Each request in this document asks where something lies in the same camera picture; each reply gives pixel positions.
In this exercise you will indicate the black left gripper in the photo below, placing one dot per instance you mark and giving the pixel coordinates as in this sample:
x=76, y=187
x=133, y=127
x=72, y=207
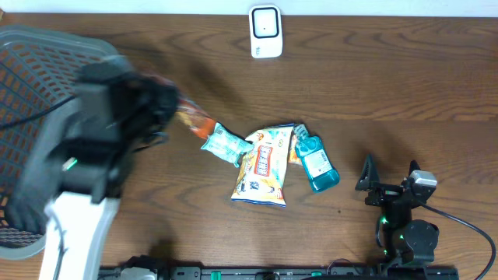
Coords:
x=145, y=92

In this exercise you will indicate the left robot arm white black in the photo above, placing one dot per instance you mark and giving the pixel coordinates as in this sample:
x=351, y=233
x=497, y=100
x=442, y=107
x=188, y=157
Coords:
x=70, y=189

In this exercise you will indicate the grey plastic shopping basket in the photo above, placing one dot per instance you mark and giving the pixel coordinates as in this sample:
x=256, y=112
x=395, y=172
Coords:
x=38, y=68

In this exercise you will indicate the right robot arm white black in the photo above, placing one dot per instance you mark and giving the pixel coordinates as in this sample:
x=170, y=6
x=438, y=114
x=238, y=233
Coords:
x=407, y=241

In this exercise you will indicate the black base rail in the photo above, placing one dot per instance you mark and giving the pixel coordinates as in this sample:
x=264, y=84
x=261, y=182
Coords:
x=336, y=272

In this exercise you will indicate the white barcode scanner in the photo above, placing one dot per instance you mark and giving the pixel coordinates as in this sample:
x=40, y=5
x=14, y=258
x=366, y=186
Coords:
x=265, y=31

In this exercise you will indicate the orange tissue pack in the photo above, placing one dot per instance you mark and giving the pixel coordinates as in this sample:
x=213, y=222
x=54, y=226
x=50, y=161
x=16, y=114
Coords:
x=293, y=158

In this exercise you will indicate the red Top chocolate bar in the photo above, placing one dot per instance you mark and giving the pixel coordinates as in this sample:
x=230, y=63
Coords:
x=195, y=118

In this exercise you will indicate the teal snack packet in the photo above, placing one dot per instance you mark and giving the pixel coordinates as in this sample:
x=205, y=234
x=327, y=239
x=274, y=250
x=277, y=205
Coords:
x=226, y=146

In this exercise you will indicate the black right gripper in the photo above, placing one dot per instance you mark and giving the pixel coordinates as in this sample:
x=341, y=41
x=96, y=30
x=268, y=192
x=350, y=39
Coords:
x=385, y=192

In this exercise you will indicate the yellow chips bag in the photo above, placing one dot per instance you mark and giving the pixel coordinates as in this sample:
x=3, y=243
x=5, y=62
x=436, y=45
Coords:
x=263, y=169

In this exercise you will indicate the teal mouthwash bottle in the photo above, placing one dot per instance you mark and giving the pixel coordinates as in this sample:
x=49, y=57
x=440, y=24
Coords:
x=310, y=150

